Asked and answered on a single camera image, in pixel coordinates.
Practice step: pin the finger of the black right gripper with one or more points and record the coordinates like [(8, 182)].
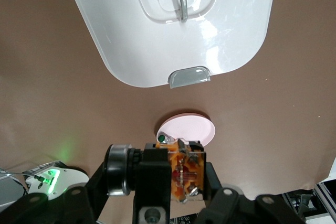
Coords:
[(152, 176)]

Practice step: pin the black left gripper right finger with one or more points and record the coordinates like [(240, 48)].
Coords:
[(236, 208)]

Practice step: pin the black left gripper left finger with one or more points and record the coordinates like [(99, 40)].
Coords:
[(65, 205)]

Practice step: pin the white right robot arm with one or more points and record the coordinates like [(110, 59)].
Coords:
[(68, 179)]

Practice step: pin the pale pink round plate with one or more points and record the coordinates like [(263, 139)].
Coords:
[(189, 129)]

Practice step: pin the grey box latch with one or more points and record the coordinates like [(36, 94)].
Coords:
[(189, 77)]

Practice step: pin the white lidded storage box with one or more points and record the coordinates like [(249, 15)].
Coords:
[(131, 37)]

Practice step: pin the green button switch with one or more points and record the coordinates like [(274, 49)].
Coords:
[(162, 138)]

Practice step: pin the aluminium frame rail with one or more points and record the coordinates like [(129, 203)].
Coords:
[(325, 195)]

